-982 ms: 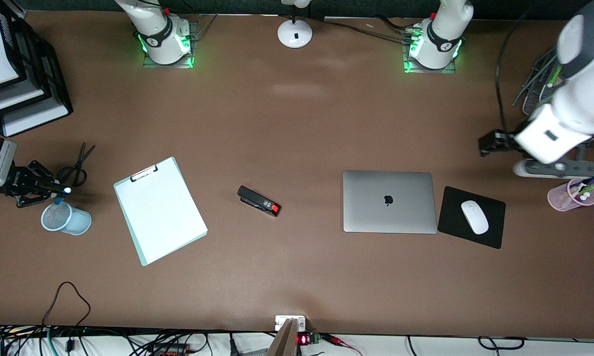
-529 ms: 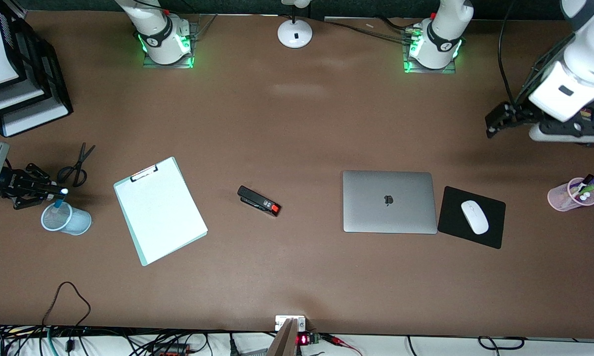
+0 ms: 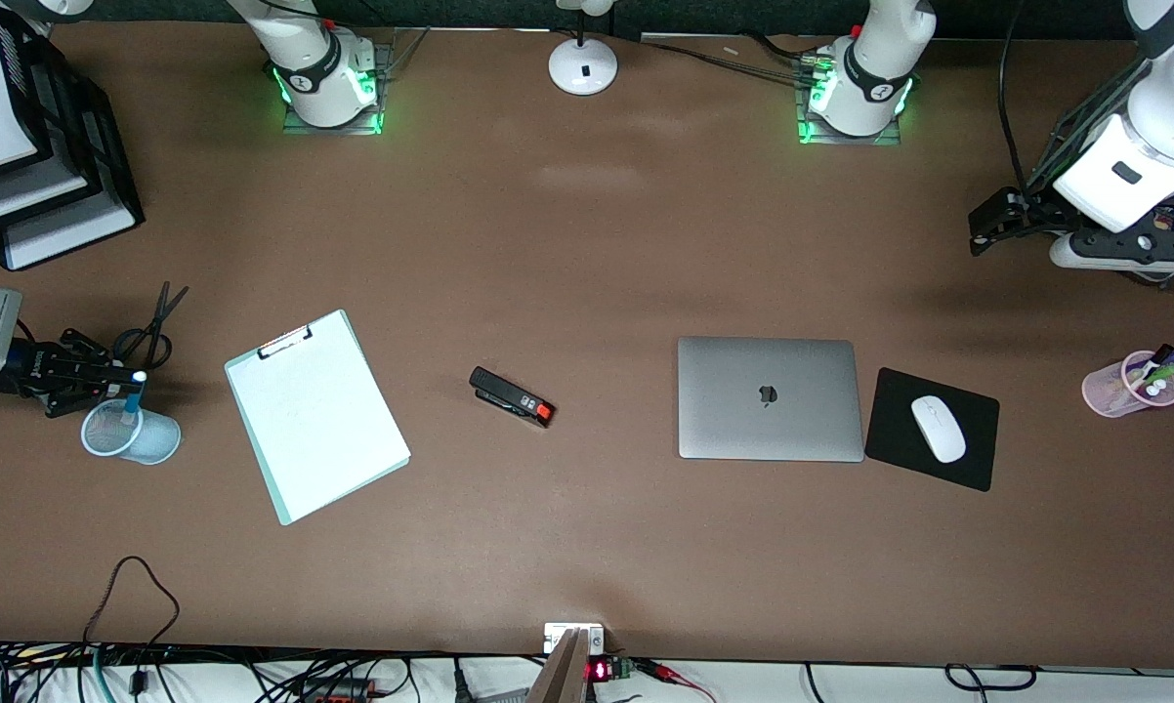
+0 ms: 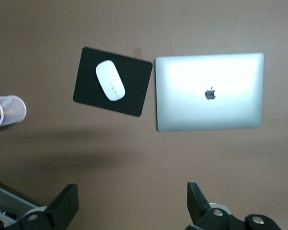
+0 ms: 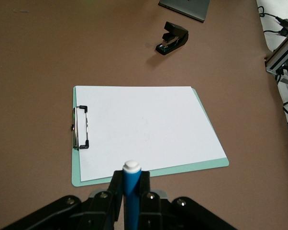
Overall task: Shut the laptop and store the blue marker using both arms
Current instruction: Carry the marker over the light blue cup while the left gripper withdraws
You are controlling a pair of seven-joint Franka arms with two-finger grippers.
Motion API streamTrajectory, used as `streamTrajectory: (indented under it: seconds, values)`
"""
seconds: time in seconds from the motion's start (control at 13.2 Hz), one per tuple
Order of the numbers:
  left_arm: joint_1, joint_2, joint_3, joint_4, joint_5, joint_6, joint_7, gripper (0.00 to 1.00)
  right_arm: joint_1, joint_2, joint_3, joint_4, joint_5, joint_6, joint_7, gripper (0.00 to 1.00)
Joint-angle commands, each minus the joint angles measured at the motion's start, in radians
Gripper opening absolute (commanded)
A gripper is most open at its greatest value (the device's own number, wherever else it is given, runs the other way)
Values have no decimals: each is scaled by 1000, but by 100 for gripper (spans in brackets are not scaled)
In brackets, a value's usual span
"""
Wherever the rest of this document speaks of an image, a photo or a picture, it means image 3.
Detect grey laptop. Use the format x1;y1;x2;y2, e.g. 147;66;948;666
678;337;865;464

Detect light blue mesh cup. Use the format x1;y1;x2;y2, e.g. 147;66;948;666
81;397;182;466

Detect pink translucent cup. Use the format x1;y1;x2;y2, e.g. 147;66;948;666
1082;350;1174;419

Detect white computer mouse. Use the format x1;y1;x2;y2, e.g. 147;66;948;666
910;394;968;465

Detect black stacked paper tray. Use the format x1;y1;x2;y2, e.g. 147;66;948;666
0;20;146;271

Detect black mouse pad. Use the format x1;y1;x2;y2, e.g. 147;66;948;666
864;367;1001;493

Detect mint green clipboard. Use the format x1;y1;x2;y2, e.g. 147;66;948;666
224;309;412;527

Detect white paper sheet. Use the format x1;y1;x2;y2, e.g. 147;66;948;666
226;312;410;523

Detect black stapler with red end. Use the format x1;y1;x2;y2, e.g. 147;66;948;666
469;366;556;429

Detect black blue-handled scissors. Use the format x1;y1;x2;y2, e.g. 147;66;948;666
112;281;189;370

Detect black wire mesh tray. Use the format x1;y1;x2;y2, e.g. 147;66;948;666
1030;54;1174;230

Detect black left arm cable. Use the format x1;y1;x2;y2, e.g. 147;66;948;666
998;0;1039;201

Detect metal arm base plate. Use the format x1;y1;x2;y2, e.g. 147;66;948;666
280;39;387;137
796;54;903;147

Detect braided black looped cable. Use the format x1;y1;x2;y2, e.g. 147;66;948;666
83;556;181;675

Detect tangled black cable bundle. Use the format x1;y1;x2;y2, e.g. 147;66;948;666
0;640;471;703

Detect black cables along table edge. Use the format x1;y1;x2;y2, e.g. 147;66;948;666
639;34;822;81

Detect black cable loop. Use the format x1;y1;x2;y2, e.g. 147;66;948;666
943;663;1039;703

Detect red wires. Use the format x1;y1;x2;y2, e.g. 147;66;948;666
636;660;719;703

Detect grey camera post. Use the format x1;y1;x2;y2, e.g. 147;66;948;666
526;629;590;703

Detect small white bracket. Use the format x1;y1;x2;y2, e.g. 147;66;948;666
544;623;607;656

